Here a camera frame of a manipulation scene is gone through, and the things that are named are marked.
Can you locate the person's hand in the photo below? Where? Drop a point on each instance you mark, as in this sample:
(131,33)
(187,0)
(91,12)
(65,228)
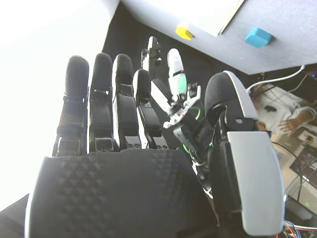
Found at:
(288,125)

